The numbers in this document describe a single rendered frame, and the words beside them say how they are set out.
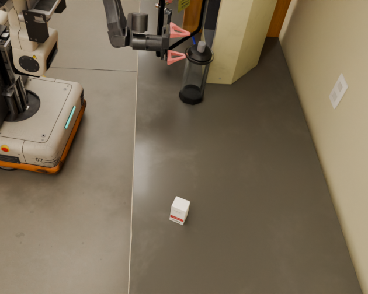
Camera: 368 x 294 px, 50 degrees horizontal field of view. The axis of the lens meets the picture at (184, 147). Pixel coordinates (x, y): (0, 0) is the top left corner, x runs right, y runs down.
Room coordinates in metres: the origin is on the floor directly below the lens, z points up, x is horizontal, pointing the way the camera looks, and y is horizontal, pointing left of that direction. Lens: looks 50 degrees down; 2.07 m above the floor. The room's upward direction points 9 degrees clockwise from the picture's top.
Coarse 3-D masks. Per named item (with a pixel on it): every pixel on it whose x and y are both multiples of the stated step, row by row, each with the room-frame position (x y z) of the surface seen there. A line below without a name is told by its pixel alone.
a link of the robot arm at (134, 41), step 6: (132, 30) 1.17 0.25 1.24; (132, 36) 1.16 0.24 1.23; (138, 36) 1.17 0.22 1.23; (144, 36) 1.17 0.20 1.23; (132, 42) 1.15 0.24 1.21; (138, 42) 1.15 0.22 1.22; (144, 42) 1.15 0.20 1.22; (132, 48) 1.14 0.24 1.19; (138, 48) 1.15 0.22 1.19; (144, 48) 1.15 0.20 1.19
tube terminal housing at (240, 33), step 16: (208, 0) 1.60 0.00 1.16; (224, 0) 1.31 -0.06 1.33; (240, 0) 1.32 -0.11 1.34; (256, 0) 1.35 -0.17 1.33; (272, 0) 1.45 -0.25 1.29; (224, 16) 1.31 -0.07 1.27; (240, 16) 1.32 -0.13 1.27; (256, 16) 1.38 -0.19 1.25; (224, 32) 1.32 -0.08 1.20; (240, 32) 1.33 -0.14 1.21; (256, 32) 1.41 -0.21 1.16; (224, 48) 1.32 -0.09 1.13; (240, 48) 1.33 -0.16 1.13; (256, 48) 1.45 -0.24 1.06; (224, 64) 1.32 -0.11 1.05; (240, 64) 1.36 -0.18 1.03; (256, 64) 1.49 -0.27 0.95; (208, 80) 1.31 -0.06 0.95; (224, 80) 1.32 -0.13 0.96
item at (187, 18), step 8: (160, 0) 1.36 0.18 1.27; (168, 0) 1.39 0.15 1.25; (176, 0) 1.44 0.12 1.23; (184, 0) 1.48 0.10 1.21; (192, 0) 1.53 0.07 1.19; (200, 0) 1.58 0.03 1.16; (168, 8) 1.40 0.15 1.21; (176, 8) 1.44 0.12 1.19; (184, 8) 1.49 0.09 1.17; (192, 8) 1.53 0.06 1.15; (200, 8) 1.59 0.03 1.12; (176, 16) 1.45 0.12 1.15; (184, 16) 1.49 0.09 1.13; (192, 16) 1.54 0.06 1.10; (168, 24) 1.41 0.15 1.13; (176, 24) 1.45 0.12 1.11; (184, 24) 1.50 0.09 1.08; (192, 24) 1.55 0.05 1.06; (176, 40) 1.46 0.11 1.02
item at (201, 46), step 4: (196, 44) 1.24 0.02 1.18; (200, 44) 1.20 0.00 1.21; (204, 44) 1.20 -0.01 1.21; (192, 48) 1.21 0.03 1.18; (196, 48) 1.21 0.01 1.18; (200, 48) 1.20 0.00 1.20; (204, 48) 1.20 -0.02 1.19; (208, 48) 1.23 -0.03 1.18; (188, 52) 1.19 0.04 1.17; (192, 52) 1.18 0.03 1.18; (196, 52) 1.19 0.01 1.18; (200, 52) 1.19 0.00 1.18; (204, 52) 1.20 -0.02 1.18; (208, 52) 1.20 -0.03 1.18; (192, 56) 1.17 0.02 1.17; (196, 56) 1.17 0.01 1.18; (200, 56) 1.17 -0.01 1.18; (204, 56) 1.18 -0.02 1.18; (208, 56) 1.19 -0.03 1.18; (200, 60) 1.16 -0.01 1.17; (204, 60) 1.17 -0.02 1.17
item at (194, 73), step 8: (192, 64) 1.17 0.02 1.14; (208, 64) 1.18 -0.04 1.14; (184, 72) 1.20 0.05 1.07; (192, 72) 1.17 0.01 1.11; (200, 72) 1.17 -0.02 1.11; (184, 80) 1.18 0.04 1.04; (192, 80) 1.16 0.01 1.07; (200, 80) 1.17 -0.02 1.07; (184, 88) 1.18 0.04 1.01; (192, 88) 1.16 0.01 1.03; (200, 88) 1.17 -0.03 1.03; (192, 96) 1.16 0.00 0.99; (200, 96) 1.18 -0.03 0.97
